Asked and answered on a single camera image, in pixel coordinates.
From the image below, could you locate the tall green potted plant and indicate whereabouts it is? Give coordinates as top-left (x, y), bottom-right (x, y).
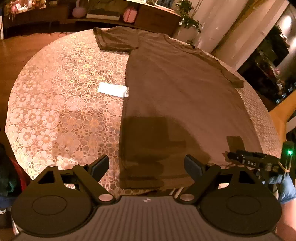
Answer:
top-left (173, 0), bottom-right (203, 45)

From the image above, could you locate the white paper label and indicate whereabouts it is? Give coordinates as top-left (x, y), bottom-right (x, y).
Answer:
top-left (97, 82), bottom-right (128, 98)

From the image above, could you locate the yellow chair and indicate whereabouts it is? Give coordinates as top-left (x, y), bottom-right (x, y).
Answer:
top-left (269, 91), bottom-right (296, 143)

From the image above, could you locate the pink lantern jar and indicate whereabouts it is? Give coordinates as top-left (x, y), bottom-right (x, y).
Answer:
top-left (123, 6), bottom-right (137, 24)

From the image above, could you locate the pink flower bouquet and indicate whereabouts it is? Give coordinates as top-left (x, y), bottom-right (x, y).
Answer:
top-left (3, 0), bottom-right (47, 17)

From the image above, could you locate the stack of books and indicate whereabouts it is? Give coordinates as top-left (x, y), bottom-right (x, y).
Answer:
top-left (86, 9), bottom-right (120, 21)

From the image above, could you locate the pink round vase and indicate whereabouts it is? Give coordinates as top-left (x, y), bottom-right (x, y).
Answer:
top-left (72, 0), bottom-right (87, 18)

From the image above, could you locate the blue gloved right hand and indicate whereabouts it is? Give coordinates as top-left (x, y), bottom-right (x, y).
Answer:
top-left (267, 173), bottom-right (295, 204)

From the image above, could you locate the yellow grey curtain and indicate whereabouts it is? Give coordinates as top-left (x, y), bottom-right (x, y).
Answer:
top-left (195, 1), bottom-right (289, 70)

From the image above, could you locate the long wooden sideboard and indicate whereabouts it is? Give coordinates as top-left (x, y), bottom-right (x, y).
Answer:
top-left (1, 1), bottom-right (181, 36)

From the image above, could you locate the olive brown t-shirt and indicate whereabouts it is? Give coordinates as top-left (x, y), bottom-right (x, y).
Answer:
top-left (93, 27), bottom-right (261, 189)

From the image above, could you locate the floral lace tablecloth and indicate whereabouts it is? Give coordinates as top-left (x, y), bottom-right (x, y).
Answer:
top-left (5, 29), bottom-right (281, 196)

